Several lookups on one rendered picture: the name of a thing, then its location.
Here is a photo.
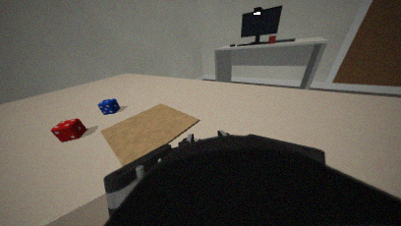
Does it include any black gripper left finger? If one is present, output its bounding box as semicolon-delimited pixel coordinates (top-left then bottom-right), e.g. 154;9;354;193
103;134;195;217

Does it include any red die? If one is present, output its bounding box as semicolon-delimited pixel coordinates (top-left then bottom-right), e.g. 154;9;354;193
51;119;86;141

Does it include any blue die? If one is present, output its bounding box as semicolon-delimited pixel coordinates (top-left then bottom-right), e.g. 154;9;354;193
98;98;120;115

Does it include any tan mat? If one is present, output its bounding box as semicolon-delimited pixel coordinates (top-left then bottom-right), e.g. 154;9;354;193
101;103;200;166

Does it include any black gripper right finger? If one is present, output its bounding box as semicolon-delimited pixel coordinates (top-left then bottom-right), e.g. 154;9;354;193
217;131;325;164

